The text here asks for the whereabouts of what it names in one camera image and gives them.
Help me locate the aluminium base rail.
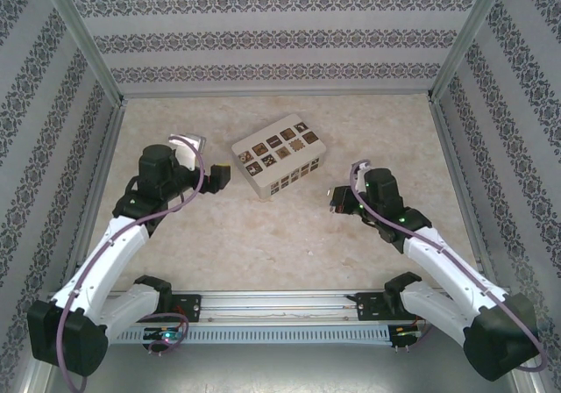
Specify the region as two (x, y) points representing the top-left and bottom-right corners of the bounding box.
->
(42, 290), (519, 325)

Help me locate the grey slotted cable duct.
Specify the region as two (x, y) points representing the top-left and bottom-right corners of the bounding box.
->
(116, 325), (392, 347)

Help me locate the black mount plate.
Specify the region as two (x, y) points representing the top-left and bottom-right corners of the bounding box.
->
(144, 294), (203, 324)
(345, 291), (411, 323)

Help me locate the left controller board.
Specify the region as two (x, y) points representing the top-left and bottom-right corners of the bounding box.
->
(142, 326), (184, 342)

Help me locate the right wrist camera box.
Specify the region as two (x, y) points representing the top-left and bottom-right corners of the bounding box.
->
(352, 159), (373, 192)

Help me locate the grey metal panel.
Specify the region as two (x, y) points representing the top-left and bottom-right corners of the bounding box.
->
(41, 322), (534, 393)

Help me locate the right controller board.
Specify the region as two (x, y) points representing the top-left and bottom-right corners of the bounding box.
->
(391, 325), (423, 351)

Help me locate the aluminium frame post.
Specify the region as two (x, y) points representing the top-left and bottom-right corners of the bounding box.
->
(34, 0), (128, 107)
(427, 0), (515, 103)

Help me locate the controller board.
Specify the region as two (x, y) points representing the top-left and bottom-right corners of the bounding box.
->
(391, 325), (423, 351)
(142, 326), (184, 342)

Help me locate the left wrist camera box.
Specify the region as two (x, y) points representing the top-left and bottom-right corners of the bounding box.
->
(167, 132), (208, 169)

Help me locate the aluminium back rail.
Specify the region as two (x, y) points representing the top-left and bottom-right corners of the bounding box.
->
(120, 89), (435, 101)

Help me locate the aluminium side rail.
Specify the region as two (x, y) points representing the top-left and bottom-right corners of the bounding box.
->
(427, 94), (501, 289)

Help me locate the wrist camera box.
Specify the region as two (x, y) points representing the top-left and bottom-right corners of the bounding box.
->
(352, 159), (373, 192)
(167, 132), (208, 169)

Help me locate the white patterned box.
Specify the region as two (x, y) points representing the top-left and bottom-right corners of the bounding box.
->
(231, 114), (329, 201)

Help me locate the left black mount plate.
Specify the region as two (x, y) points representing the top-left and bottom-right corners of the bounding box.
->
(144, 294), (203, 324)

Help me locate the right black mount plate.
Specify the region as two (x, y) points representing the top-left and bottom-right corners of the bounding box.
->
(345, 291), (411, 323)

